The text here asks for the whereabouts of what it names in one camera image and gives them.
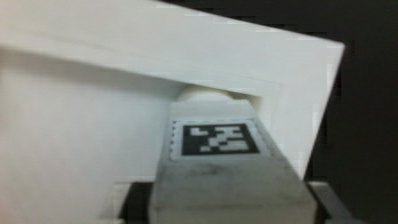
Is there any white table leg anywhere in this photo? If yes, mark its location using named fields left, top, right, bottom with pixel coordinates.
left=150, top=86, right=317, bottom=224

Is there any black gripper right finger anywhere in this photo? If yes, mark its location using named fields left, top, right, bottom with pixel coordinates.
left=308, top=181, right=369, bottom=224

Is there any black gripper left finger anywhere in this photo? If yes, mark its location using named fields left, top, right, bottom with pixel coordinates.
left=120, top=182, right=154, bottom=224

